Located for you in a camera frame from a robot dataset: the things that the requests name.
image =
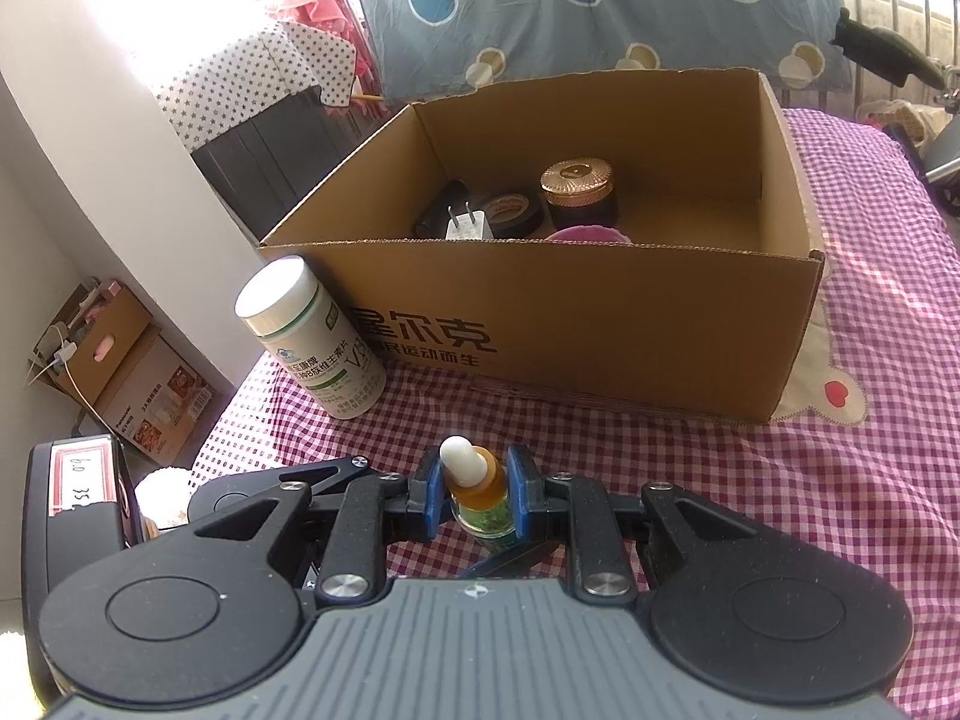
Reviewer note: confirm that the purple checkered tablecloth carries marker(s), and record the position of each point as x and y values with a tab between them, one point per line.
861	460

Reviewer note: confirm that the white power adapter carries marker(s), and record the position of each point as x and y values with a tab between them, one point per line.
469	224

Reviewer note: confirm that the black lipstick tube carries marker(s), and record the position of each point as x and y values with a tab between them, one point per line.
452	200

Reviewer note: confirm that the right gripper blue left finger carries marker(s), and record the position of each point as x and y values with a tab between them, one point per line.
375	510

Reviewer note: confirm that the black electrical tape roll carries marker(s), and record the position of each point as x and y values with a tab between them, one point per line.
513	215

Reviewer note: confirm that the white supplement bottle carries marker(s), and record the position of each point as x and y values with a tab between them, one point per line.
292	315

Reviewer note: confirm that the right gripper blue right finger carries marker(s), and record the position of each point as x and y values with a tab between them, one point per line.
574	511

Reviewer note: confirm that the green dropper bottle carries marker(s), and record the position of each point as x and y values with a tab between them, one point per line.
478	486

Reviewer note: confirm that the cardboard boxes on floor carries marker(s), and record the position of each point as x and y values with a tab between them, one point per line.
104	351

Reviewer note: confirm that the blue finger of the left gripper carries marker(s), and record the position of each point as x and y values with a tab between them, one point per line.
516	561
325	475

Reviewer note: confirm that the black bicycle seat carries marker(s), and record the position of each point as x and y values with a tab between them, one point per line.
885	53

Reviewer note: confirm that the blue patterned hanging sheet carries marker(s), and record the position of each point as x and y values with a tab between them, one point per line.
431	48

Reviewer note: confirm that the pink collapsible bowl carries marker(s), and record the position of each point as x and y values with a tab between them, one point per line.
593	233

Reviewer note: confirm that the dark cabinet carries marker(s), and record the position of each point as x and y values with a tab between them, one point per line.
265	166

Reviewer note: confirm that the gold lid black jar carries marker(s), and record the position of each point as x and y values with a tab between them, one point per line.
580	192

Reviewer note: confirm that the polka dot cloth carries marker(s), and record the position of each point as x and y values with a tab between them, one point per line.
240	81

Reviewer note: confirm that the brown cardboard box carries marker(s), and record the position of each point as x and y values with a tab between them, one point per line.
700	307

